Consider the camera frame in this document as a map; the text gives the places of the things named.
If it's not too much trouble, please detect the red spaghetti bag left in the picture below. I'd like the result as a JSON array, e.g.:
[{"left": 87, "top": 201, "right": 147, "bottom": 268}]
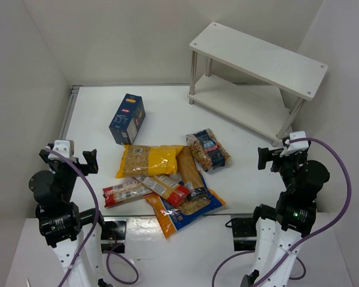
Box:
[{"left": 102, "top": 179, "right": 153, "bottom": 208}]

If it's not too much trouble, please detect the red spaghetti bag centre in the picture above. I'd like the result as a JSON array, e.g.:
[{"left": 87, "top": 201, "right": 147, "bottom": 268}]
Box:
[{"left": 135, "top": 174, "right": 190, "bottom": 207}]

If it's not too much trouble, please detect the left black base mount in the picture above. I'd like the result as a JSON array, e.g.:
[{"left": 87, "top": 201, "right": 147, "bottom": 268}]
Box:
[{"left": 101, "top": 219, "right": 126, "bottom": 254}]

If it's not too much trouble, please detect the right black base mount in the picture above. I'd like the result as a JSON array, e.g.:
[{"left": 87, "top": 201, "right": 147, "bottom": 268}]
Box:
[{"left": 225, "top": 217, "right": 257, "bottom": 252}]

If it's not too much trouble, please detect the blue Barilla pasta box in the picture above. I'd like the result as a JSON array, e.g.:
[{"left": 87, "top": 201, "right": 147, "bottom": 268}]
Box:
[{"left": 109, "top": 93, "right": 146, "bottom": 145}]

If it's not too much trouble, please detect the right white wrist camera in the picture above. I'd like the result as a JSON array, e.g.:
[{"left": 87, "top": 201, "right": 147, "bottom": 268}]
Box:
[{"left": 280, "top": 131, "right": 309, "bottom": 157}]

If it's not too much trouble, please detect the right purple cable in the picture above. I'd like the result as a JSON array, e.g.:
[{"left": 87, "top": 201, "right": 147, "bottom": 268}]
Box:
[{"left": 211, "top": 137, "right": 352, "bottom": 287}]

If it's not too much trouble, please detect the white two-tier shelf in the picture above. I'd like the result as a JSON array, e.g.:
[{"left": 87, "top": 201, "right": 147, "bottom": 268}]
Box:
[{"left": 188, "top": 22, "right": 328, "bottom": 146}]

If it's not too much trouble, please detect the aluminium table edge rail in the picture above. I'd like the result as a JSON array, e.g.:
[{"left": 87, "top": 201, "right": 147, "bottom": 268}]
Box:
[{"left": 59, "top": 85, "right": 81, "bottom": 140}]

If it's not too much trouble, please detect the yellow pasta bag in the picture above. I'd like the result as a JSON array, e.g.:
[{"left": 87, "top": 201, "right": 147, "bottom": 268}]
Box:
[{"left": 115, "top": 145, "right": 184, "bottom": 179}]

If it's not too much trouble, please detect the dark blue fusilli bag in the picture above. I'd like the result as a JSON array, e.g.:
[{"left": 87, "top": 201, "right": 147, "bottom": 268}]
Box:
[{"left": 185, "top": 129, "right": 232, "bottom": 172}]

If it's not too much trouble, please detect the orange blue pasta bag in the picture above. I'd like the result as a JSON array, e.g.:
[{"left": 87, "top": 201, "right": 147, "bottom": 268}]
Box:
[{"left": 145, "top": 171, "right": 226, "bottom": 239}]

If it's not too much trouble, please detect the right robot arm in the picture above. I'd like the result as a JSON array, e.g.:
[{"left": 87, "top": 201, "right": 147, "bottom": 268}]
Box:
[{"left": 241, "top": 148, "right": 330, "bottom": 286}]

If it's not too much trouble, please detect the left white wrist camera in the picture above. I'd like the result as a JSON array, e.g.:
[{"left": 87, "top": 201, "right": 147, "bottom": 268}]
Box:
[{"left": 47, "top": 139, "right": 77, "bottom": 163}]

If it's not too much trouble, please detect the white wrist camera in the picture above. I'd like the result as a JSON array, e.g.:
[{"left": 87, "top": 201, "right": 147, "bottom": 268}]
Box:
[
  {"left": 47, "top": 139, "right": 77, "bottom": 163},
  {"left": 280, "top": 131, "right": 309, "bottom": 157}
]

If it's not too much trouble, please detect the purple cable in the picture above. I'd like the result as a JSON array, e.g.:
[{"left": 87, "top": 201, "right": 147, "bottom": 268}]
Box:
[
  {"left": 211, "top": 137, "right": 352, "bottom": 287},
  {"left": 49, "top": 148, "right": 139, "bottom": 287}
]

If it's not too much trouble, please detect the red spaghetti bag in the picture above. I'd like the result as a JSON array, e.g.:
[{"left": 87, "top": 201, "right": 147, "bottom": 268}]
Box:
[
  {"left": 135, "top": 174, "right": 190, "bottom": 207},
  {"left": 102, "top": 179, "right": 153, "bottom": 208}
]

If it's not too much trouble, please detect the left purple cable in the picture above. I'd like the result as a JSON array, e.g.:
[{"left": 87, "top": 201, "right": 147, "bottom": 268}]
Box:
[{"left": 49, "top": 148, "right": 139, "bottom": 287}]

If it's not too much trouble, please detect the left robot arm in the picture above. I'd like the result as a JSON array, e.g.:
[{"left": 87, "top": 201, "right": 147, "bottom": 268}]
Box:
[{"left": 29, "top": 140, "right": 111, "bottom": 286}]

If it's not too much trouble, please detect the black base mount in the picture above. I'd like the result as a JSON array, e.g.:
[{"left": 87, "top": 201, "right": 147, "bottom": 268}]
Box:
[
  {"left": 101, "top": 219, "right": 126, "bottom": 254},
  {"left": 225, "top": 217, "right": 257, "bottom": 252}
]

